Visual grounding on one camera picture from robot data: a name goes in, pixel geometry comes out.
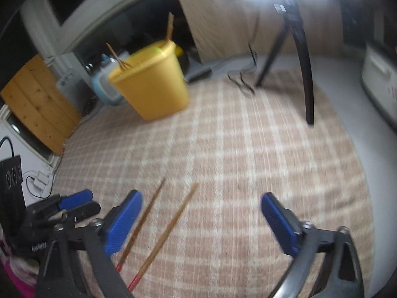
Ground black handled scissors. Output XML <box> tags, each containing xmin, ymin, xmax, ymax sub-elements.
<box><xmin>81</xmin><ymin>97</ymin><xmax>98</xmax><ymax>116</ymax></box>

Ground white window frame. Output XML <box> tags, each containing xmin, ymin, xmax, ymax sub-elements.
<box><xmin>18</xmin><ymin>0</ymin><xmax>174</xmax><ymax>69</ymax></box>

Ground orange pine wood board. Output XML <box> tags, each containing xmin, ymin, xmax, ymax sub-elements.
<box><xmin>1</xmin><ymin>55</ymin><xmax>82</xmax><ymax>155</ymax></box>

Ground white blue electric kettle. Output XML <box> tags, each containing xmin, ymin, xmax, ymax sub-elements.
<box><xmin>91</xmin><ymin>54</ymin><xmax>124</xmax><ymax>106</ymax></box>

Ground light oak wood panel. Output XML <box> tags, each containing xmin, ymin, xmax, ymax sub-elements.
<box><xmin>179</xmin><ymin>0</ymin><xmax>343</xmax><ymax>61</ymax></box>

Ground black ring light cable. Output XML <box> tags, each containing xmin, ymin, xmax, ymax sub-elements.
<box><xmin>184</xmin><ymin>9</ymin><xmax>261</xmax><ymax>96</ymax></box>

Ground white floral rice cooker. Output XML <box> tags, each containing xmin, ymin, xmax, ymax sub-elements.
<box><xmin>361</xmin><ymin>41</ymin><xmax>396</xmax><ymax>131</ymax></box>

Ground yellow plastic utensil bin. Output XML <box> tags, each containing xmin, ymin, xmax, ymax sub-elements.
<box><xmin>108</xmin><ymin>40</ymin><xmax>189</xmax><ymax>121</ymax></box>

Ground white wall plug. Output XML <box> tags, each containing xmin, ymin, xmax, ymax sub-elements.
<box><xmin>33</xmin><ymin>171</ymin><xmax>51</xmax><ymax>190</ymax></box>

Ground red wooden chopstick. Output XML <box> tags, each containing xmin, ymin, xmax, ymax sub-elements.
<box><xmin>165</xmin><ymin>12</ymin><xmax>174</xmax><ymax>41</ymax></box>
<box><xmin>116</xmin><ymin>178</ymin><xmax>166</xmax><ymax>272</ymax></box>
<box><xmin>106</xmin><ymin>43</ymin><xmax>131</xmax><ymax>71</ymax></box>
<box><xmin>127</xmin><ymin>182</ymin><xmax>199</xmax><ymax>293</ymax></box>

